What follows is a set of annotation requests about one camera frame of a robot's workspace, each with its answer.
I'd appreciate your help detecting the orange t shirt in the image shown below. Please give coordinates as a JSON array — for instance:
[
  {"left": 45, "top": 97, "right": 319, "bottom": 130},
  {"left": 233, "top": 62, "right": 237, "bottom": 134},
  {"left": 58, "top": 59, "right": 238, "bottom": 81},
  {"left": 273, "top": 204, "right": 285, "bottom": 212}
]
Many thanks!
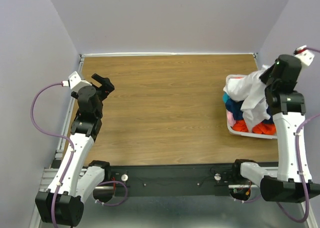
[{"left": 232, "top": 120, "right": 276, "bottom": 136}]

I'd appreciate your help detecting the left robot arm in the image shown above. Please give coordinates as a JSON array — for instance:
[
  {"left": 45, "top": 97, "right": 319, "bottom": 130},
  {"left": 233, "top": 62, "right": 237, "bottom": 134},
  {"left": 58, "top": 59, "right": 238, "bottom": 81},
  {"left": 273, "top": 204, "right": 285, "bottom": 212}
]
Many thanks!
[{"left": 35, "top": 72, "right": 115, "bottom": 228}]

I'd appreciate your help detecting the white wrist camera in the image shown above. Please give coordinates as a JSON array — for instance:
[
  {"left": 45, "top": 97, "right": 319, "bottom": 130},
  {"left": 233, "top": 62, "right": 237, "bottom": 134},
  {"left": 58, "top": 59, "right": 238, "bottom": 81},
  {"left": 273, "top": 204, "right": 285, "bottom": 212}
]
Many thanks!
[
  {"left": 293, "top": 45, "right": 315, "bottom": 69},
  {"left": 61, "top": 71, "right": 92, "bottom": 93}
]

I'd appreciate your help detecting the teal t shirt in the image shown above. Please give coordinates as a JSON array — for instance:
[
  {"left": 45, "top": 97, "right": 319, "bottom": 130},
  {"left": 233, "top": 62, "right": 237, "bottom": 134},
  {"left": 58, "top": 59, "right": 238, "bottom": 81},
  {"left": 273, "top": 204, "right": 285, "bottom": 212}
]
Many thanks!
[{"left": 222, "top": 92, "right": 231, "bottom": 104}]

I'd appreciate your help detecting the pink t shirt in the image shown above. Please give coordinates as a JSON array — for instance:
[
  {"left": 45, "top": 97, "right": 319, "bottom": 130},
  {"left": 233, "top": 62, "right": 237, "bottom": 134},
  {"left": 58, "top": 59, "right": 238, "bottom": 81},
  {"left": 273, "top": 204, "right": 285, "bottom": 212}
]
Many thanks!
[{"left": 226, "top": 111, "right": 236, "bottom": 127}]

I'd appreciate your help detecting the aluminium table frame rail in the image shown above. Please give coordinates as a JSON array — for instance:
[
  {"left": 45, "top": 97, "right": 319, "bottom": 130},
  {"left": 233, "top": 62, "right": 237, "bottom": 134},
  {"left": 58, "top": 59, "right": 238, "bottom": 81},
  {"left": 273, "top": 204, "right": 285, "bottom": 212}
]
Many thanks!
[{"left": 28, "top": 53, "right": 86, "bottom": 228}]

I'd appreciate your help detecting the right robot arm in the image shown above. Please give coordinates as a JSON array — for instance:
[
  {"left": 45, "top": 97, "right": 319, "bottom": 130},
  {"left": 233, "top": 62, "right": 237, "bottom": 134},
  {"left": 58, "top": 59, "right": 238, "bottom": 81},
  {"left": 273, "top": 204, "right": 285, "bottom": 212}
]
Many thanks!
[{"left": 230, "top": 50, "right": 320, "bottom": 203}]

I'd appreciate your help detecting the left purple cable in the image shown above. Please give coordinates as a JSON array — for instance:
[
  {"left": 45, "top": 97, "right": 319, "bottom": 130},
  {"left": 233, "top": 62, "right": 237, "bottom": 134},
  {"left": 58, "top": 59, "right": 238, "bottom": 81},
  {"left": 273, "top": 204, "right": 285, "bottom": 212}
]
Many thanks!
[{"left": 30, "top": 82, "right": 76, "bottom": 225}]

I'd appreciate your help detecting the white plastic laundry basket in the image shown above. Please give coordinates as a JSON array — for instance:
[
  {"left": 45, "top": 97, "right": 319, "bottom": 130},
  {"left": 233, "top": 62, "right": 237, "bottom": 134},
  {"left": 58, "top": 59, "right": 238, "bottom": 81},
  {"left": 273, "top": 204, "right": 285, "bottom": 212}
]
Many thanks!
[{"left": 225, "top": 74, "right": 277, "bottom": 140}]

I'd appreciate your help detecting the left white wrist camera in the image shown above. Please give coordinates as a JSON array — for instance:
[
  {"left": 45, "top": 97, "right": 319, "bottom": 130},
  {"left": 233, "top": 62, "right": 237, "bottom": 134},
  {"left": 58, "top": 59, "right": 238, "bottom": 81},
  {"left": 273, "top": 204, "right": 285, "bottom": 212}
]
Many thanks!
[{"left": 61, "top": 71, "right": 92, "bottom": 93}]

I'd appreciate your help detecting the white t shirt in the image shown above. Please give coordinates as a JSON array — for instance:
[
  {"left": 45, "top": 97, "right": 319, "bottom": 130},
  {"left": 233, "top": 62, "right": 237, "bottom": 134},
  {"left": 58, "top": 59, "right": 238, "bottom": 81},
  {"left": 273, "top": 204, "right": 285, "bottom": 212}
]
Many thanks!
[{"left": 223, "top": 69, "right": 271, "bottom": 132}]

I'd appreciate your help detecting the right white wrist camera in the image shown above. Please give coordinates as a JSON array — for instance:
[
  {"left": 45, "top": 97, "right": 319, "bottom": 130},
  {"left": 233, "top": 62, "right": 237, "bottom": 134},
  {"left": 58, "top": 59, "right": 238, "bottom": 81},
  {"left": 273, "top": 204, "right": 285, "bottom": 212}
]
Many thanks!
[{"left": 293, "top": 45, "right": 315, "bottom": 69}]

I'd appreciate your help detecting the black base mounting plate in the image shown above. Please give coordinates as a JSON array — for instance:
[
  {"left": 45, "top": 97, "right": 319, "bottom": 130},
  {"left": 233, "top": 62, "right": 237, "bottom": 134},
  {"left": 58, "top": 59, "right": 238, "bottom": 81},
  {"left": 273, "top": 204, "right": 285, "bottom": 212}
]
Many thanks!
[{"left": 86, "top": 162, "right": 280, "bottom": 198}]

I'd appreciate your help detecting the navy blue t shirt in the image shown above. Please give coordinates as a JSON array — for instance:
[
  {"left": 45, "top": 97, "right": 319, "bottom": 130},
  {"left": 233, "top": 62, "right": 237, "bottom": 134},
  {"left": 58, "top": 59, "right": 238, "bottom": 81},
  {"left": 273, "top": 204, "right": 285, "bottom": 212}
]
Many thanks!
[{"left": 225, "top": 98, "right": 274, "bottom": 124}]

